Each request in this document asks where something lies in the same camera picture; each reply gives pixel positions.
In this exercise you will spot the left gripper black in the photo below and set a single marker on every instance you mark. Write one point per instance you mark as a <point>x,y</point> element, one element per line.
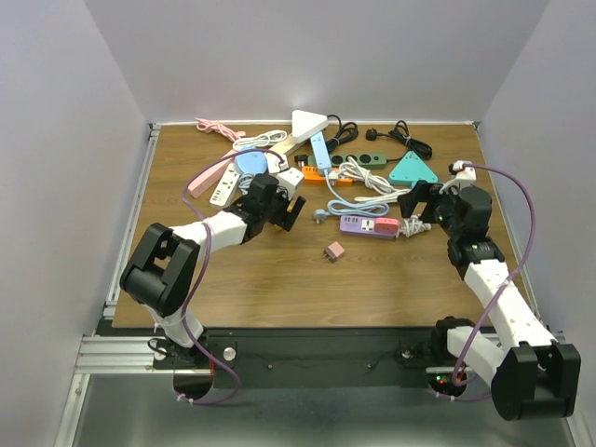
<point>291,215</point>

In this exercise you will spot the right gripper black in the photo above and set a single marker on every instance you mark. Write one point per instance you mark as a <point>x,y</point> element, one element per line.
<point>423,192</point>

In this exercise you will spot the white usb power strip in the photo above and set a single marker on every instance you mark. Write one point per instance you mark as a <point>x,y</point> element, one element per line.
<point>226,188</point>

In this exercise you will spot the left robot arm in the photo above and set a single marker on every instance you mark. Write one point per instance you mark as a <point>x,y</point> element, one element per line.
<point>159,272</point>

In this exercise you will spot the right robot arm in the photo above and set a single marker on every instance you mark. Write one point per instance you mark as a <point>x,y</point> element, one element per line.
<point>530,373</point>

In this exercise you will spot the small pink plug adapter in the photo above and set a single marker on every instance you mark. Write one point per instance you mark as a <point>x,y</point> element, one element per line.
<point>334,252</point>

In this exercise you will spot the white cube socket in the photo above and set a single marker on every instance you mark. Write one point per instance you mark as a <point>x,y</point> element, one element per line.
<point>289,180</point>

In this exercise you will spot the teal triangular power strip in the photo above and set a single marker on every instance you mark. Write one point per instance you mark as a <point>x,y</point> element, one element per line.
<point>410,170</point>

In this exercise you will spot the orange power strip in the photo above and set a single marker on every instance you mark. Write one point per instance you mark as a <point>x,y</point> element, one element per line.
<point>312,176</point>

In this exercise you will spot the purple pink power strip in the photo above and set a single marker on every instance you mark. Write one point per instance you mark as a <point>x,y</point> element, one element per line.
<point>380,227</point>

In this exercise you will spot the round light blue socket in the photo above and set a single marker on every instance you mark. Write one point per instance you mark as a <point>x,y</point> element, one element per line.
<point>251,161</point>

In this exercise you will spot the beige wooden power strip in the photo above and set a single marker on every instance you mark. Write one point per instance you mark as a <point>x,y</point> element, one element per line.
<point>289,145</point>

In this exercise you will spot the dark green power strip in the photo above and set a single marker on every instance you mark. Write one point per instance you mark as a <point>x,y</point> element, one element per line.
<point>365,160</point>

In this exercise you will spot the light blue power strip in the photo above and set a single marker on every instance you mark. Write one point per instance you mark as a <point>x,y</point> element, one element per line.
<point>321,154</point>

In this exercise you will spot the white triangular power strip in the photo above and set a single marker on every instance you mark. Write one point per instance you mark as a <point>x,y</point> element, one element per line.
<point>305,124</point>

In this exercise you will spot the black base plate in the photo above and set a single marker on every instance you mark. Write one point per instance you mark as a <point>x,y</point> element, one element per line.
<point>329,357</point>

